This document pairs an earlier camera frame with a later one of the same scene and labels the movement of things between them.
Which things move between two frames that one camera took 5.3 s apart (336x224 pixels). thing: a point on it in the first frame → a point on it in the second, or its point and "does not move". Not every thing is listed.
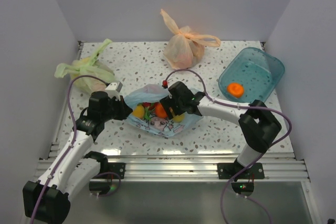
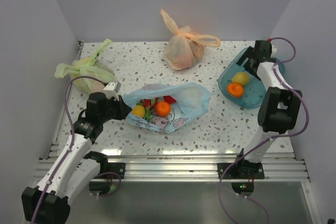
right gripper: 167,102 → 249,54
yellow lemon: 179,118 → 242,78
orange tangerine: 235,89 does not move
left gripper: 124,109 does not move
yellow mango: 139,112 does not move
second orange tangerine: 160,112 does not move
